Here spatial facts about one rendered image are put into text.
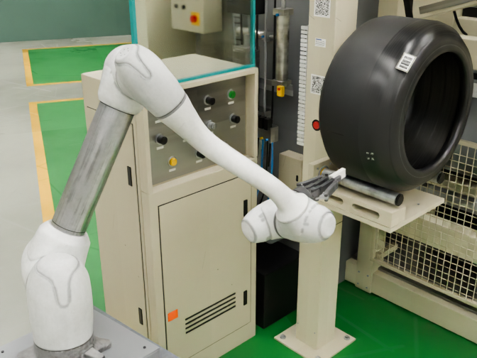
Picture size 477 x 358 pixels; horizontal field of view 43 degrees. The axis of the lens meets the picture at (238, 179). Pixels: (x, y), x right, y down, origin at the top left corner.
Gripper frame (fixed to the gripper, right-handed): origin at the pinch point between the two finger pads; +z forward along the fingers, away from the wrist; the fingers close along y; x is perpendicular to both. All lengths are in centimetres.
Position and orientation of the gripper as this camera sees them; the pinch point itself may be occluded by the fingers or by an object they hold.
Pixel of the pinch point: (337, 175)
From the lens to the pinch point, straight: 201.3
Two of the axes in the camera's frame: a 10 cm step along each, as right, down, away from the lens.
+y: -6.9, -2.8, 6.7
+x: 1.1, 8.7, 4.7
